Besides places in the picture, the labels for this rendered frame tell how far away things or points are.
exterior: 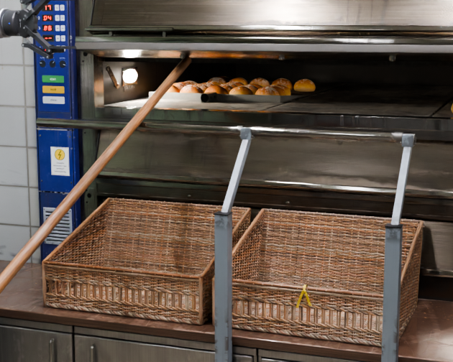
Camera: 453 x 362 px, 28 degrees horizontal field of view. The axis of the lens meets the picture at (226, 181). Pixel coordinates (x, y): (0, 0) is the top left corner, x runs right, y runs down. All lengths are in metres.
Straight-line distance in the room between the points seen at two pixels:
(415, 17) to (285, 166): 0.65
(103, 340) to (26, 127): 0.99
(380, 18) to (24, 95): 1.35
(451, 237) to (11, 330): 1.45
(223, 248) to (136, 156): 0.82
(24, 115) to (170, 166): 0.62
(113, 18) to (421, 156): 1.17
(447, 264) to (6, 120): 1.69
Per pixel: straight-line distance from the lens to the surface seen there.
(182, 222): 3.18
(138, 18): 3.21
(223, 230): 2.54
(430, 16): 2.94
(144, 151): 3.26
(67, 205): 2.47
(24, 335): 2.99
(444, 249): 3.03
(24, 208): 3.53
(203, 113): 3.15
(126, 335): 2.82
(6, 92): 3.50
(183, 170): 3.18
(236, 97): 3.51
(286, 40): 2.89
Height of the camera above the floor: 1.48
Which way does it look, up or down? 10 degrees down
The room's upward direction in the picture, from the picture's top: straight up
